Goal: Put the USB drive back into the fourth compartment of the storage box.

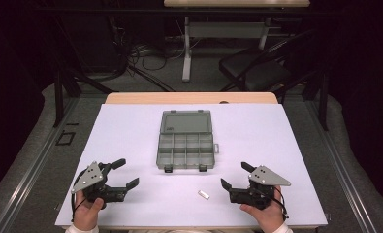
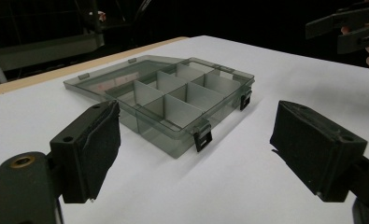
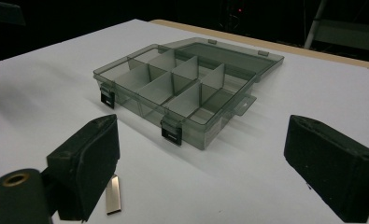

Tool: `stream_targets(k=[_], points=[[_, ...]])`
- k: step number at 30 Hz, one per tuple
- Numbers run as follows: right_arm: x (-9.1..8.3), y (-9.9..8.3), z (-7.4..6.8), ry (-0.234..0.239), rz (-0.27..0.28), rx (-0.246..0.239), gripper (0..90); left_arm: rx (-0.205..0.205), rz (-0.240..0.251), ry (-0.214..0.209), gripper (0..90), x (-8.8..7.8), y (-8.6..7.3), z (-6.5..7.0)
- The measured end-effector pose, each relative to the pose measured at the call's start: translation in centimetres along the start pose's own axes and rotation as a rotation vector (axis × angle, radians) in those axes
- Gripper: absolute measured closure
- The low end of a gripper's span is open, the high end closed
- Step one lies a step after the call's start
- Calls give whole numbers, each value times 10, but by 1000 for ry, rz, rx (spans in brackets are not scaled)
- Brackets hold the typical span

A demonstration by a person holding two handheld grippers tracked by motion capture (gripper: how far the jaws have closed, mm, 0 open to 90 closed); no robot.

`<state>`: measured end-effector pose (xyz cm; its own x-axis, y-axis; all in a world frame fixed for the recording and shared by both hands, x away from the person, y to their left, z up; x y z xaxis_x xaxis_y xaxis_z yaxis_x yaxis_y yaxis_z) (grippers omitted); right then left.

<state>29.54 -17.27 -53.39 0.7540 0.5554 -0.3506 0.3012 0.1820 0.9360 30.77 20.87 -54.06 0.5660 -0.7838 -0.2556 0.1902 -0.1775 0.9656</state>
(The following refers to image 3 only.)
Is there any dark monitor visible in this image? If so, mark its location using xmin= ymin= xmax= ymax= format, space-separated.
xmin=0 ymin=0 xmax=27 ymax=26

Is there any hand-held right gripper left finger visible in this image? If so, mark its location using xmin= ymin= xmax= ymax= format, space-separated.
xmin=46 ymin=113 xmax=121 ymax=223

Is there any metal stand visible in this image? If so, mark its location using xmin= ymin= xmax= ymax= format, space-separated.
xmin=303 ymin=0 xmax=369 ymax=54

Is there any silver metal USB stick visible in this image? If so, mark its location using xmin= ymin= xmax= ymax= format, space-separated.
xmin=105 ymin=174 xmax=122 ymax=217

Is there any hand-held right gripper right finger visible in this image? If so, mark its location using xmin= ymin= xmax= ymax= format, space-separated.
xmin=283 ymin=114 xmax=369 ymax=224

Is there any grey transparent compartment box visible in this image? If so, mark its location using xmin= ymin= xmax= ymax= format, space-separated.
xmin=92 ymin=36 xmax=285 ymax=151

